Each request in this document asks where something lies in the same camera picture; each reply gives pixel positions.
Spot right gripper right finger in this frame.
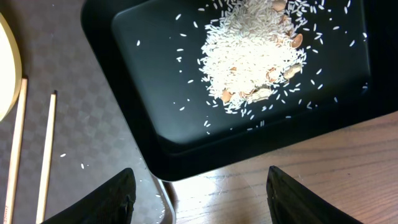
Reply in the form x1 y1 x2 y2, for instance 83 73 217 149
266 166 361 224

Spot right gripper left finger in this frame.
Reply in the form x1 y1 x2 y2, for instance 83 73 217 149
43 168 136 224

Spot wooden chopstick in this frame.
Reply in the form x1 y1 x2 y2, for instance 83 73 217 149
35 91 57 224
3 78 28 224

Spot pile of rice scraps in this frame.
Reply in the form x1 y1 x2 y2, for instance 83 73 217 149
136 0 369 135

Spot yellow round plate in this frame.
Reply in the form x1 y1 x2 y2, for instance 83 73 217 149
0 14 22 120

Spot black waste tray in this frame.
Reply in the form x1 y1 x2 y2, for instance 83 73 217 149
81 1 397 181

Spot dark brown serving tray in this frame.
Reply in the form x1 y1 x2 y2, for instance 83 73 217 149
1 0 174 223

